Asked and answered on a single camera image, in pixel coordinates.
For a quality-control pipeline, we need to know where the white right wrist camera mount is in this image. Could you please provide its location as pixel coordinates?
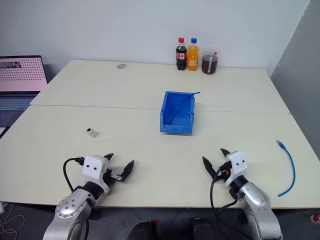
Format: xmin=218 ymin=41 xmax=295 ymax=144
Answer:
xmin=223 ymin=150 xmax=249 ymax=189

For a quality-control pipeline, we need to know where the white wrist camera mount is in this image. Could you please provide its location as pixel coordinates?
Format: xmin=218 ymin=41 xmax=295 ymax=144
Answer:
xmin=223 ymin=150 xmax=249 ymax=189
xmin=82 ymin=154 xmax=111 ymax=196

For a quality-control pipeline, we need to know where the cola bottle red cap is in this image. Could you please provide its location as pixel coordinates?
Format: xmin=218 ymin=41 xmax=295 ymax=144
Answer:
xmin=175 ymin=37 xmax=189 ymax=72

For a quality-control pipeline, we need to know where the thin blue strip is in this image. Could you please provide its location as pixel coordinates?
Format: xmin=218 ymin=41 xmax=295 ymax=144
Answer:
xmin=169 ymin=91 xmax=202 ymax=126

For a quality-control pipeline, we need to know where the clear jar dark liquid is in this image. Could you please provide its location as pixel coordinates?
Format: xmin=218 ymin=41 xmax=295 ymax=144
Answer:
xmin=201 ymin=46 xmax=221 ymax=75

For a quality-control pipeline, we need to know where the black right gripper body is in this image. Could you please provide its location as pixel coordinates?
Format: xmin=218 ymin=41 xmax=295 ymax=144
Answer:
xmin=215 ymin=160 xmax=233 ymax=183

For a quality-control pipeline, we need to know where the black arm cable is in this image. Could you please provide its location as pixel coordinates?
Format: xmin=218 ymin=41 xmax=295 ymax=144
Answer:
xmin=209 ymin=166 xmax=241 ymax=240
xmin=62 ymin=156 xmax=86 ymax=194

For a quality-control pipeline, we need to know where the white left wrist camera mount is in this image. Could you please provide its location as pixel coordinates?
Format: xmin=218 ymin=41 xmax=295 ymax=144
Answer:
xmin=82 ymin=154 xmax=111 ymax=196

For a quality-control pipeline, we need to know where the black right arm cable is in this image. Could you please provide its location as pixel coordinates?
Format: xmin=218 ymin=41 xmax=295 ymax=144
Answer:
xmin=209 ymin=166 xmax=241 ymax=240

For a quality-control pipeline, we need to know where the laptop with pink screen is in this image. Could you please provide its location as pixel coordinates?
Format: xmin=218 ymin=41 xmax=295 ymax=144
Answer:
xmin=0 ymin=55 xmax=49 ymax=111

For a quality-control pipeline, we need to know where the dark rounded shape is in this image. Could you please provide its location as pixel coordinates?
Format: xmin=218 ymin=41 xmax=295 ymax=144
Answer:
xmin=190 ymin=217 xmax=216 ymax=240
xmin=130 ymin=219 xmax=159 ymax=240

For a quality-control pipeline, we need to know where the white floor cable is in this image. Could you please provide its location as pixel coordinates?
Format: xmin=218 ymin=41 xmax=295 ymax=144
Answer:
xmin=0 ymin=201 xmax=27 ymax=236

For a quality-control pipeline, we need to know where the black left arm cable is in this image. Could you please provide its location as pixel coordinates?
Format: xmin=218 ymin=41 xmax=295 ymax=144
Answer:
xmin=62 ymin=156 xmax=86 ymax=194

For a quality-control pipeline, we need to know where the small white black block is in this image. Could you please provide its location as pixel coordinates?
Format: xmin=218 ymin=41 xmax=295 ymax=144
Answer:
xmin=85 ymin=127 xmax=99 ymax=139

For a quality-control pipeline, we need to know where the blue plastic storage bin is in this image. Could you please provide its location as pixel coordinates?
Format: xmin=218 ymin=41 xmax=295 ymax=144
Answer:
xmin=158 ymin=90 xmax=197 ymax=136

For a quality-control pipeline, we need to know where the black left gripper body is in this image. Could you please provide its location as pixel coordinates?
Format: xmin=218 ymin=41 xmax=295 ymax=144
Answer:
xmin=101 ymin=160 xmax=124 ymax=192

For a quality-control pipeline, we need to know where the blue cable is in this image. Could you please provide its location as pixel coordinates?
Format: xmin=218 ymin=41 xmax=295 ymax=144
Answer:
xmin=275 ymin=139 xmax=297 ymax=198

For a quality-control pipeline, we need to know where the orange soda bottle blue cap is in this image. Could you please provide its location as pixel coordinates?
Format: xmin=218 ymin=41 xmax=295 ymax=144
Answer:
xmin=187 ymin=37 xmax=200 ymax=72

